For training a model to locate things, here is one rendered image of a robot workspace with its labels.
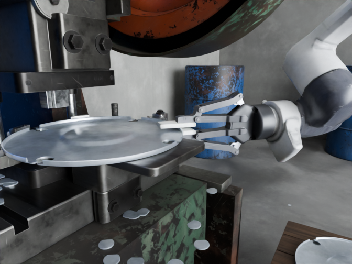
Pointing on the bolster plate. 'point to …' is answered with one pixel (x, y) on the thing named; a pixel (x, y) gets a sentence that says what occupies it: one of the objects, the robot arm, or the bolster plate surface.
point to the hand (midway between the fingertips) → (176, 128)
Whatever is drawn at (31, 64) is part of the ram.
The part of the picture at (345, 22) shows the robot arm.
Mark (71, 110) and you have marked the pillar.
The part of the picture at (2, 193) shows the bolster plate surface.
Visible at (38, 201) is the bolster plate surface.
